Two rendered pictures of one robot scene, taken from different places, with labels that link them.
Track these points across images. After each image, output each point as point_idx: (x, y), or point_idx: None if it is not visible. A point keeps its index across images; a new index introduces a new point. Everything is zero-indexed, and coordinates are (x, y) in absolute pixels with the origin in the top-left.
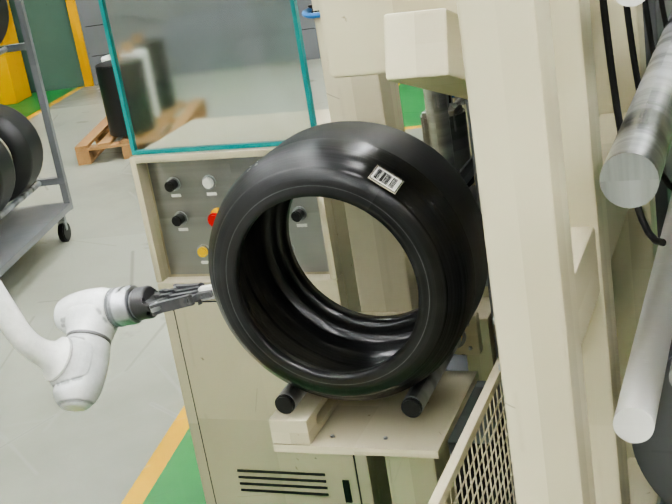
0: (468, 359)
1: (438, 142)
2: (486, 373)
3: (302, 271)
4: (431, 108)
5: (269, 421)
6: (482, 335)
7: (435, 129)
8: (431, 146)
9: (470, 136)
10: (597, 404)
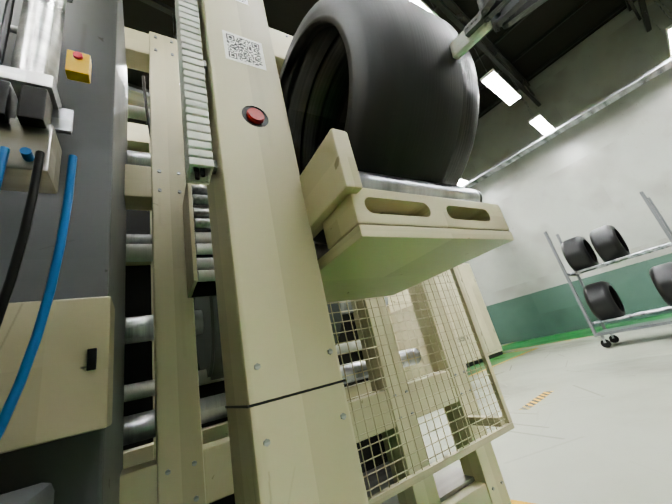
0: (109, 377)
1: (59, 54)
2: (111, 408)
3: (350, 84)
4: (62, 17)
5: (498, 206)
6: (113, 333)
7: (60, 39)
8: (48, 45)
9: (114, 97)
10: None
